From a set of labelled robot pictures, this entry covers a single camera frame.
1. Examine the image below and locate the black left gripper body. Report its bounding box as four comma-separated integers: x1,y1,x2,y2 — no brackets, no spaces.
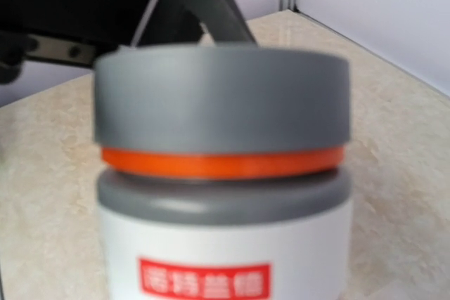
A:
0,0,205,85

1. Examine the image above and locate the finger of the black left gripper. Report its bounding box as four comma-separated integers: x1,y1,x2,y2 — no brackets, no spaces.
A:
133,0,256,47

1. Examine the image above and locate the grey bottle cap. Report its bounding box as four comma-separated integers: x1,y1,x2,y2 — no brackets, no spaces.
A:
94,45,350,180

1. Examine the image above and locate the orange grey-capped pill bottle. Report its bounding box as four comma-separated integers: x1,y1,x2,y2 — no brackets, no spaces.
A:
98,168,352,299

